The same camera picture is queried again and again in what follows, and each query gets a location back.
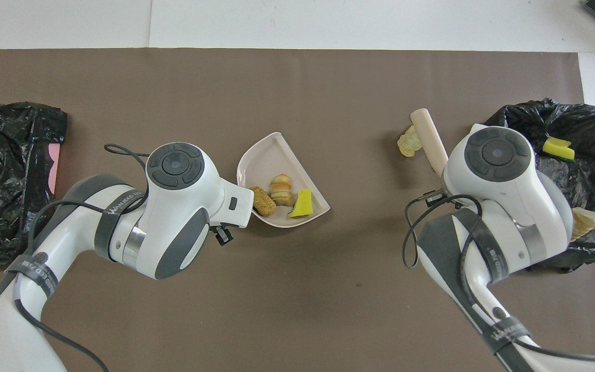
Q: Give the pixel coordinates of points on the brown cork cylinder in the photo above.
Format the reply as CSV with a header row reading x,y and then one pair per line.
x,y
264,202

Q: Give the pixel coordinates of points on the beige hand brush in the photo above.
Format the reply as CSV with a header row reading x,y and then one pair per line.
x,y
432,139

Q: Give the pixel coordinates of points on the beige sponge piece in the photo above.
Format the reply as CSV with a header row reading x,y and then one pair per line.
x,y
281,190
408,143

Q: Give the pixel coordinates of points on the yellow wedge sponge piece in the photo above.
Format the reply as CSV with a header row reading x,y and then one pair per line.
x,y
302,205

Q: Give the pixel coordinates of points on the beige plastic dustpan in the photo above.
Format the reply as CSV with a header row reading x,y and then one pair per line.
x,y
271,155

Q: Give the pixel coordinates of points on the yellow green sponge piece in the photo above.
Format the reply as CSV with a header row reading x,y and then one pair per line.
x,y
556,148

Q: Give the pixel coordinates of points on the striped orange beige sponge roll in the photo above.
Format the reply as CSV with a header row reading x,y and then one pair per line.
x,y
584,222

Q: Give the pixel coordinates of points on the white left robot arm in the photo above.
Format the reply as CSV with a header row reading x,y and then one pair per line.
x,y
176,165

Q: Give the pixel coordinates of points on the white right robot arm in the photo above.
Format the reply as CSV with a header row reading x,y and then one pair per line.
x,y
496,155

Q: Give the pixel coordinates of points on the pink bin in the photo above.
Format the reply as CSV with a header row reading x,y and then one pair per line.
x,y
53,165

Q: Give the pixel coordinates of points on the brown table mat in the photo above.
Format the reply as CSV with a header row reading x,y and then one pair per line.
x,y
297,77

